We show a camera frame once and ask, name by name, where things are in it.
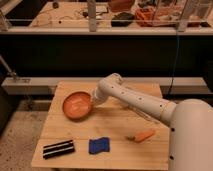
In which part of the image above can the black white striped block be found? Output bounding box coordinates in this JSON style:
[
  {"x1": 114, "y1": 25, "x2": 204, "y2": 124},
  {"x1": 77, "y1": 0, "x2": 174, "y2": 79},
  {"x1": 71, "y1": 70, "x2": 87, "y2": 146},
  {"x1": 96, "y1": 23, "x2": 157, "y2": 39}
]
[{"x1": 43, "y1": 140, "x2": 75, "y2": 159}]

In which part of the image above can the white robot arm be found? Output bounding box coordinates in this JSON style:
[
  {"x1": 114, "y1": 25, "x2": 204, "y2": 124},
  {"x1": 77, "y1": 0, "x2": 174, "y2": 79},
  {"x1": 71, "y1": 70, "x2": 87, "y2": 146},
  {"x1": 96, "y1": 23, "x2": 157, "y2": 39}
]
[{"x1": 92, "y1": 73, "x2": 213, "y2": 171}]

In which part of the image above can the orange bowl on bench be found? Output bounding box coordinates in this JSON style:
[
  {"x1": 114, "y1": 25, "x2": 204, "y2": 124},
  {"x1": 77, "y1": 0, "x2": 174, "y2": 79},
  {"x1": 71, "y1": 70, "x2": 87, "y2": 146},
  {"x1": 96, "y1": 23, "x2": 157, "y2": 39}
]
[{"x1": 108, "y1": 0, "x2": 135, "y2": 12}]

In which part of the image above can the wooden table board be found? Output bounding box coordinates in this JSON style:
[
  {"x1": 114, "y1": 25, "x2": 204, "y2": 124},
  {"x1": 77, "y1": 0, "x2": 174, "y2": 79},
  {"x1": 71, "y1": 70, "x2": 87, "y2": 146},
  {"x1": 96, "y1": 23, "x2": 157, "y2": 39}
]
[{"x1": 31, "y1": 82, "x2": 169, "y2": 171}]

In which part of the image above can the clear plastic bottle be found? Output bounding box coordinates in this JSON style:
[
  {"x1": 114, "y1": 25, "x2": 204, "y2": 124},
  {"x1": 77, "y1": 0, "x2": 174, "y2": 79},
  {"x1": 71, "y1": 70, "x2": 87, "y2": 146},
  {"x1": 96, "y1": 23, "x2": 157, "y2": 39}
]
[{"x1": 128, "y1": 105, "x2": 157, "y2": 123}]

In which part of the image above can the black object on bench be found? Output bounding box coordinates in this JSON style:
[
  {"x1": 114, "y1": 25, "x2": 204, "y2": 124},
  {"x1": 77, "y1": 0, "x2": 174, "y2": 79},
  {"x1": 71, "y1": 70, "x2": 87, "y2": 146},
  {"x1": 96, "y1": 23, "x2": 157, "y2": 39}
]
[{"x1": 111, "y1": 12, "x2": 135, "y2": 27}]

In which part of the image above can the blue sponge cloth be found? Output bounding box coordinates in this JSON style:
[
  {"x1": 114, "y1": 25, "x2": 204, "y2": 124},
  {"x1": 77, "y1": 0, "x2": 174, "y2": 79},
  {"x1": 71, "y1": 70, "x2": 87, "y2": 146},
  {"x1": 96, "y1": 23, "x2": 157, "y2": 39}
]
[{"x1": 89, "y1": 137, "x2": 110, "y2": 154}]

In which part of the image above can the orange ceramic bowl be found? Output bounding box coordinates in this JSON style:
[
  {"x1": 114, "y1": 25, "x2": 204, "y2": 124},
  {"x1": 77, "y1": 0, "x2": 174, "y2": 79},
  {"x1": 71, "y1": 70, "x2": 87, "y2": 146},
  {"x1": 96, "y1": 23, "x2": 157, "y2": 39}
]
[{"x1": 62, "y1": 91, "x2": 92, "y2": 120}]

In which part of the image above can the blue hanging cable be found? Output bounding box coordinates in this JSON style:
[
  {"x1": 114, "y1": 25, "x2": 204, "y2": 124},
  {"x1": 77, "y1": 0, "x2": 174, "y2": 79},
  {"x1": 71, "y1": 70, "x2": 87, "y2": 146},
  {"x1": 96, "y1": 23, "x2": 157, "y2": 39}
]
[{"x1": 166, "y1": 31, "x2": 181, "y2": 96}]

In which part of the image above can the grey metal clamp stand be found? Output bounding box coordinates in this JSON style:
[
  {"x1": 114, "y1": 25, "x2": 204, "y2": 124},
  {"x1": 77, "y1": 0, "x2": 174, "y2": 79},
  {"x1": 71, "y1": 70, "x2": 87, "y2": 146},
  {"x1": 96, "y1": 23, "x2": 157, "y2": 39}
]
[{"x1": 0, "y1": 54, "x2": 31, "y2": 84}]

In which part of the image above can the metal post on bench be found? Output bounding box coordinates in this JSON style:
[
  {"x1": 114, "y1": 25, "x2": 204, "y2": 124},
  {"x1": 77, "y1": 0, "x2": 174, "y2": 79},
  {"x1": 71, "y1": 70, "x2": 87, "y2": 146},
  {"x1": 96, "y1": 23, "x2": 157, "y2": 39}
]
[{"x1": 87, "y1": 0, "x2": 97, "y2": 32}]

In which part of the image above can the orange toy carrot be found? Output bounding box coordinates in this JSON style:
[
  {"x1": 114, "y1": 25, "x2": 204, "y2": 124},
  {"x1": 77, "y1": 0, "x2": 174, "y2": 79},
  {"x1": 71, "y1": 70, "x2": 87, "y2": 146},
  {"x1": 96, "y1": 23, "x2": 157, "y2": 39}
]
[{"x1": 126, "y1": 129, "x2": 155, "y2": 143}]

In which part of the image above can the orange plastic crate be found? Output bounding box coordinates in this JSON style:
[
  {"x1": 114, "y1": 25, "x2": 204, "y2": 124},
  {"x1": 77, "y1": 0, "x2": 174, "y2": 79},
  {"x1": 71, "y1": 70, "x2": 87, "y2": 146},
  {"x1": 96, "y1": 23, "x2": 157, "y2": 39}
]
[{"x1": 135, "y1": 9, "x2": 181, "y2": 27}]

